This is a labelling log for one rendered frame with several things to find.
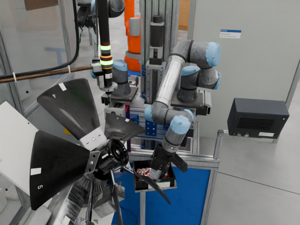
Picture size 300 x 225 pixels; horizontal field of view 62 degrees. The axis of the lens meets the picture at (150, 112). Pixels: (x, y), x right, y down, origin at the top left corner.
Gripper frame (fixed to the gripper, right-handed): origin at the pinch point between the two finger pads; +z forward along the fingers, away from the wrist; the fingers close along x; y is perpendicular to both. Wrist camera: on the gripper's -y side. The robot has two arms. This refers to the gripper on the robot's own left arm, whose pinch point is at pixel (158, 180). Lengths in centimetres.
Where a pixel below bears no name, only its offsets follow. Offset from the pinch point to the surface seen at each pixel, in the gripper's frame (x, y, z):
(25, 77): 19, 58, -42
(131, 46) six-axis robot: -382, 64, 63
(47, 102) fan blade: 8, 54, -27
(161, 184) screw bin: -10.3, -5.0, 12.5
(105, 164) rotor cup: 17.6, 25.6, -16.1
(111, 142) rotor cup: 11.0, 26.2, -21.7
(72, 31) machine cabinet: -438, 198, 94
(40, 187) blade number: 39, 40, -21
